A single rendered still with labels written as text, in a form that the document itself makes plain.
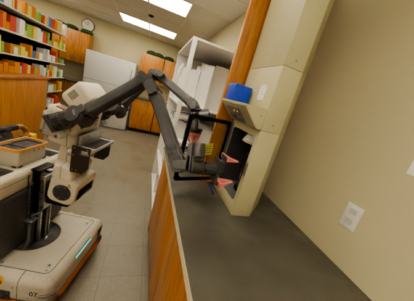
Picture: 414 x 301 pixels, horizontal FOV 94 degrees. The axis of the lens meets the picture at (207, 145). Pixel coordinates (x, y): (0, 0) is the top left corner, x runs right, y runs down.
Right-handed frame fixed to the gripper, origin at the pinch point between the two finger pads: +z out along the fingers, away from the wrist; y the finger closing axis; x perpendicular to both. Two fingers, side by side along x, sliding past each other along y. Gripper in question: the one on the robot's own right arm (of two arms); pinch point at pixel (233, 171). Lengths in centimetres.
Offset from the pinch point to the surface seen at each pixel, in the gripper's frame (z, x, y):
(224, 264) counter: -5.0, -21.6, -27.6
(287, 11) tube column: 13, 18, 74
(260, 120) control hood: 10.1, 7.6, 23.8
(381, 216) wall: 54, -28, 0
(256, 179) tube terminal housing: 18.7, 7.8, -5.8
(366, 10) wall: 57, 17, 89
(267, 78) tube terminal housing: 12.7, 16.6, 44.0
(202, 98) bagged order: 16, 136, 26
